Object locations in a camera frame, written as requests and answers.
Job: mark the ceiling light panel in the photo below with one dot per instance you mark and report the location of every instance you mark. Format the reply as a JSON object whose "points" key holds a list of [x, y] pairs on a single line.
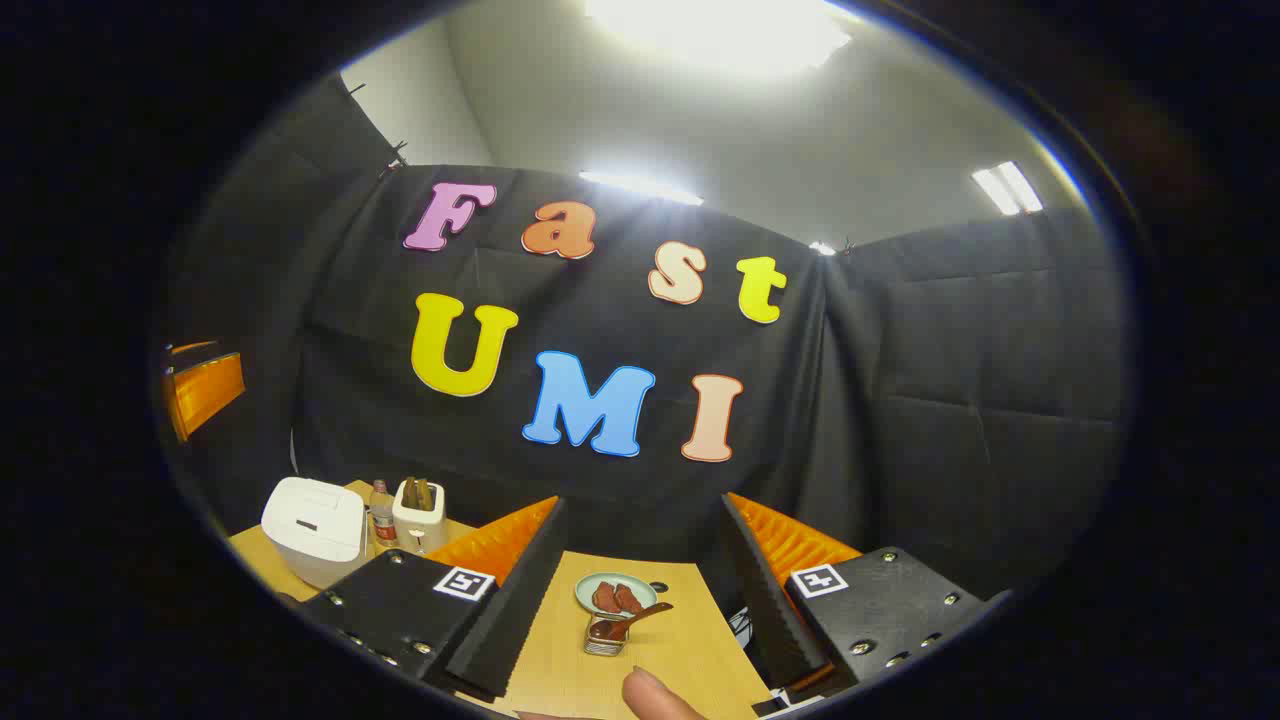
{"points": [[715, 30], [1008, 188]]}

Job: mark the red meat slice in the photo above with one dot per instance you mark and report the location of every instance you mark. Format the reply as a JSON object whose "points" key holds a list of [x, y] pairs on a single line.
{"points": [[606, 598], [629, 598]]}

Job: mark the brown bread slice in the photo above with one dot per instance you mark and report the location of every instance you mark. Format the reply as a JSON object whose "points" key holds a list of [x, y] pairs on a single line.
{"points": [[410, 493], [426, 494]]}

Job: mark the dark wooden spoon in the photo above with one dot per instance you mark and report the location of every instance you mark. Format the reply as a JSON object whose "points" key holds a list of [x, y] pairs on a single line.
{"points": [[610, 630]]}

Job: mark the metal stand frame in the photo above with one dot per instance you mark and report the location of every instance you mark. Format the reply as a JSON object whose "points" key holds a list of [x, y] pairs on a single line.
{"points": [[742, 625]]}

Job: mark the clear water bottle red label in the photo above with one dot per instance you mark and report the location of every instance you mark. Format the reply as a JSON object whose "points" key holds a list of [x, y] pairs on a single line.
{"points": [[383, 525]]}

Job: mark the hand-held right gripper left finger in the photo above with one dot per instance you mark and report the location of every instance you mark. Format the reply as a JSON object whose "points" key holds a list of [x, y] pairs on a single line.
{"points": [[510, 610]]}

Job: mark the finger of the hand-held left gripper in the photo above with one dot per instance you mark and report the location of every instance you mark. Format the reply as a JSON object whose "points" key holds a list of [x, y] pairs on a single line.
{"points": [[205, 395], [192, 347]]}

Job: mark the white toaster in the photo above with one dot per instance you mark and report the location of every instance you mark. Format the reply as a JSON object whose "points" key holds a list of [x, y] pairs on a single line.
{"points": [[420, 530]]}

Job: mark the pale green plate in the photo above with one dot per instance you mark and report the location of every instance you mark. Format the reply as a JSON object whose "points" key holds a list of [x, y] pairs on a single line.
{"points": [[588, 592]]}

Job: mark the white rice cooker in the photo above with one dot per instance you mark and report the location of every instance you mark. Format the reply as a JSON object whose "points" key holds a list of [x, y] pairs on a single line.
{"points": [[315, 525]]}

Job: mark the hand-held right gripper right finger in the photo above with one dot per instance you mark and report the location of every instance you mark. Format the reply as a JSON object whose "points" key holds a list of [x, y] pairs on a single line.
{"points": [[770, 600]]}

